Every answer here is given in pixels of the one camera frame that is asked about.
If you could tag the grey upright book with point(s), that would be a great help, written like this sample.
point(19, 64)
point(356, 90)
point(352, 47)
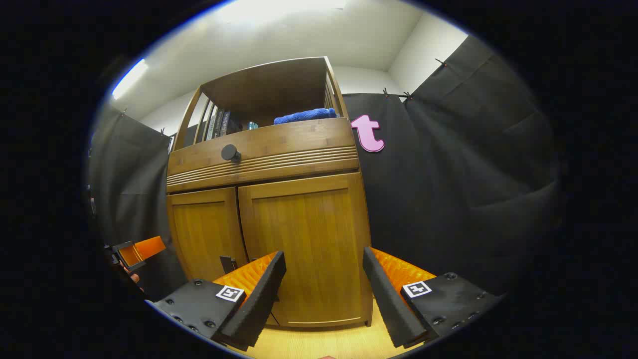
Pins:
point(212, 127)

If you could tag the wooden double-door shoe cabinet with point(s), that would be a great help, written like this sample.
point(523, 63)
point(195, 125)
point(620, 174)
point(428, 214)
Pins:
point(269, 85)

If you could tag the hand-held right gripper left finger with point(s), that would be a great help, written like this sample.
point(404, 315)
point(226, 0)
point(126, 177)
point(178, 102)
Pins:
point(259, 304)

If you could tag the blue folded towel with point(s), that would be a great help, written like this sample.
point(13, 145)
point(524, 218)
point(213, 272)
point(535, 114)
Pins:
point(304, 116)

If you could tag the ceiling light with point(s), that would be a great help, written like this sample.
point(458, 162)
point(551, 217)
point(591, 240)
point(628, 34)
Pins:
point(129, 79)

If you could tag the wooden cabinet door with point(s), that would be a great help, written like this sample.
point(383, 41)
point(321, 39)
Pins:
point(204, 229)
point(309, 234)

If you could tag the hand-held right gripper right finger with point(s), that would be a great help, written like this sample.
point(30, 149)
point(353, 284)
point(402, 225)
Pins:
point(389, 304)

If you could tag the wooden ribbed drawer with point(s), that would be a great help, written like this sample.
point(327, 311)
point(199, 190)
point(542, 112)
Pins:
point(299, 137)

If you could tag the black round drawer knob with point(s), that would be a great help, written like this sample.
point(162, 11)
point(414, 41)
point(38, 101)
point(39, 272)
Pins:
point(231, 152)

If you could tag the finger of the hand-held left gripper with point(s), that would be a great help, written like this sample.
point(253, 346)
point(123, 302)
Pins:
point(147, 248)

